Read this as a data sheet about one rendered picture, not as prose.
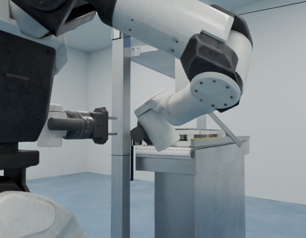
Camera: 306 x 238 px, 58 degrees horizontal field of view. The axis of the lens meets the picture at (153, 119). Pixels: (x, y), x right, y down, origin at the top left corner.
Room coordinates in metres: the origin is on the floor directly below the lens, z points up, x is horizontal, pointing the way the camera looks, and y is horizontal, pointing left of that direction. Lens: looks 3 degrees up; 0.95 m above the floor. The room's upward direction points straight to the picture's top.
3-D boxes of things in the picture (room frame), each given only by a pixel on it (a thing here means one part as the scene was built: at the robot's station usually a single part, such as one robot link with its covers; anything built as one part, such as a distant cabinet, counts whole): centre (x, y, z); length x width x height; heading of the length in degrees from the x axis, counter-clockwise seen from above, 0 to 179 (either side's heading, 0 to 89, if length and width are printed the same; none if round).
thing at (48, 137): (0.79, 0.27, 0.96); 0.11 x 0.11 x 0.11; 53
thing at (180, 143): (1.31, -0.11, 0.90); 0.24 x 0.24 x 0.02; 62
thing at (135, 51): (1.20, 0.08, 1.31); 0.05 x 0.01 x 0.04; 62
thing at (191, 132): (1.31, -0.11, 0.95); 0.25 x 0.24 x 0.02; 62
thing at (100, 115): (0.89, 0.21, 0.97); 0.12 x 0.10 x 0.13; 143
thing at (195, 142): (1.68, -0.47, 0.91); 1.32 x 0.02 x 0.03; 152
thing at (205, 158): (1.75, -0.36, 0.83); 1.30 x 0.29 x 0.10; 152
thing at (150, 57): (1.42, -0.16, 1.31); 0.62 x 0.38 x 0.04; 152
